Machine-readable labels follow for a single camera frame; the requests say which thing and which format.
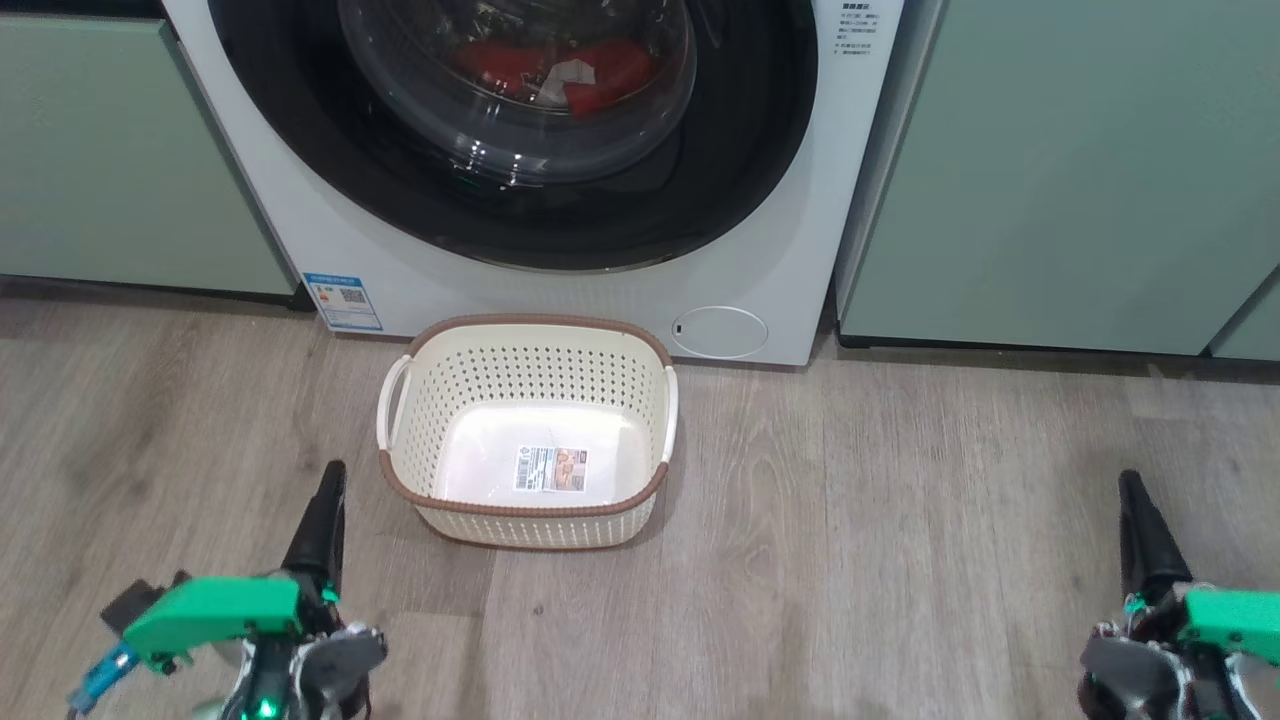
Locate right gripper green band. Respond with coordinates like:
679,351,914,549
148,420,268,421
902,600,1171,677
1078,470,1280,720

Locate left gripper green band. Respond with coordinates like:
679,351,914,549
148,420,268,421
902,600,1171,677
125,460,389,720

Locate washing machine glass door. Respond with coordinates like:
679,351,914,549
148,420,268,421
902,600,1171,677
207,0,819,273

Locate red garment with white stripes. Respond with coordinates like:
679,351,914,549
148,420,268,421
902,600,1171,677
540,38,661,119

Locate white clothing care tag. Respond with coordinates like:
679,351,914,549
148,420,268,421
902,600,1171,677
514,445,589,494

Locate cream basket with brown rim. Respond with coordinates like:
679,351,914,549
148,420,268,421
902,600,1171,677
376,314,681,551

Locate white front-load washing machine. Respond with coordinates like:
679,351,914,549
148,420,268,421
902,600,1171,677
160,0,906,368

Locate blue energy label sticker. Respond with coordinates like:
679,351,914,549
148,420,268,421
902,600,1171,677
303,272,384,333

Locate pale green cabinet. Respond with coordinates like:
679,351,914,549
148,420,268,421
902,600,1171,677
0,12,299,297
1208,290,1280,363
835,0,1280,357

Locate round white filter cover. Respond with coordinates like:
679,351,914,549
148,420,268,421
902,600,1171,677
671,305,770,360

